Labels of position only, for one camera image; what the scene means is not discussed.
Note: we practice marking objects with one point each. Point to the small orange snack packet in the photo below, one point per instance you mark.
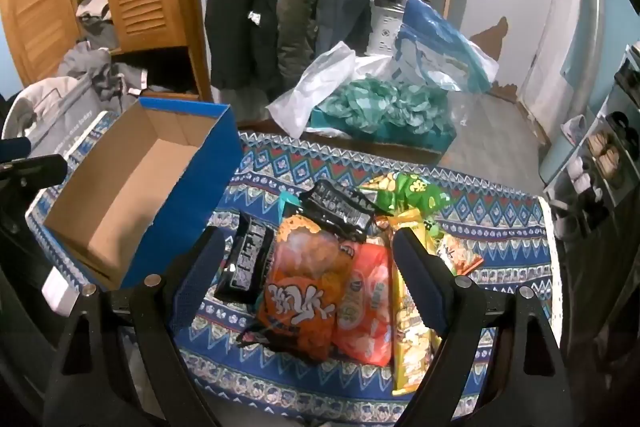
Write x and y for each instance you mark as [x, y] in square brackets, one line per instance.
[460, 257]

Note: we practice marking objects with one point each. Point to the white canister with metal lid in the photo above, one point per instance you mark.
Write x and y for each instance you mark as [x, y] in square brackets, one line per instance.
[385, 27]

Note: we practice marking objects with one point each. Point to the wooden wardrobe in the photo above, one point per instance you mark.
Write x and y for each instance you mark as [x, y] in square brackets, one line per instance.
[200, 47]

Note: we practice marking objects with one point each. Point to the blue patterned blanket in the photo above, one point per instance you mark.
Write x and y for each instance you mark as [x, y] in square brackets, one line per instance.
[500, 247]

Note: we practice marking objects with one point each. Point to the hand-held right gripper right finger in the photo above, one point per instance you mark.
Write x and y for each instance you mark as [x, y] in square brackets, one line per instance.
[420, 287]

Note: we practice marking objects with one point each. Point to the long yellow snack packet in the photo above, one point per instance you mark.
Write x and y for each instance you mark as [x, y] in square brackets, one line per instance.
[412, 357]

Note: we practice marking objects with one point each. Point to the pile of teal sachets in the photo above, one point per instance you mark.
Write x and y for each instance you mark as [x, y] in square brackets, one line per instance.
[385, 102]

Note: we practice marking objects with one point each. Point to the teal snack packet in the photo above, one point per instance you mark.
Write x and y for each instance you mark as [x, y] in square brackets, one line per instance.
[290, 207]

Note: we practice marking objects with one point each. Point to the large orange snack bag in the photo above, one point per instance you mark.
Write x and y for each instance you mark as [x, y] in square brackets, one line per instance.
[300, 297]

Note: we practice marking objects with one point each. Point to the grey fabric storage bag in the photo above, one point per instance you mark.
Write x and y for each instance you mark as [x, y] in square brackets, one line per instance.
[65, 117]

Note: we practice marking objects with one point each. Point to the shoe rack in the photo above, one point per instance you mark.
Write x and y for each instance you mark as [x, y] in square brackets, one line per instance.
[607, 157]

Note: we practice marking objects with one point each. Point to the blue and white plastic bag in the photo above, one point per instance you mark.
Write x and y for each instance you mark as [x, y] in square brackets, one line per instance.
[440, 42]

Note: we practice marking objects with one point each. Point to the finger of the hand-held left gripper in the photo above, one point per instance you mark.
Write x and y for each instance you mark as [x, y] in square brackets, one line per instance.
[35, 169]
[12, 148]

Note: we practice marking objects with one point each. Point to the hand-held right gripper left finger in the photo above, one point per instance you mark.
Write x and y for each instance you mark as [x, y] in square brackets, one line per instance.
[197, 287]

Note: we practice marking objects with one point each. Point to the black snack packet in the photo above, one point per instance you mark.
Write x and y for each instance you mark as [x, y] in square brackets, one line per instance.
[340, 207]
[245, 262]

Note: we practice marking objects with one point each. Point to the white door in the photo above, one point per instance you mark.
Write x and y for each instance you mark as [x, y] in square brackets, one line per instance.
[545, 32]

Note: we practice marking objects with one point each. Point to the small white box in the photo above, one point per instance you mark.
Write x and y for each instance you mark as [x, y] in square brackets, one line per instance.
[60, 292]

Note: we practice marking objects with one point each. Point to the blue cardboard box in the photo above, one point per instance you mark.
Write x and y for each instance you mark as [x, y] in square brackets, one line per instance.
[125, 207]

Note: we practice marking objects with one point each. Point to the green snack bag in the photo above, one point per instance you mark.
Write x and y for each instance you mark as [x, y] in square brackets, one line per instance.
[415, 192]

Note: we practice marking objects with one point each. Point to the orange-red snack packet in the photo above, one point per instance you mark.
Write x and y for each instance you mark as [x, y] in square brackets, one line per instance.
[365, 307]

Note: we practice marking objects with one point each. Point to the panelled wardrobe door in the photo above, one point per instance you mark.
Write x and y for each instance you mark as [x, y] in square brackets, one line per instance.
[37, 17]

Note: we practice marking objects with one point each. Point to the pile of grey clothes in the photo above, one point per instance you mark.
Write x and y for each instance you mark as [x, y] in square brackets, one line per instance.
[95, 62]

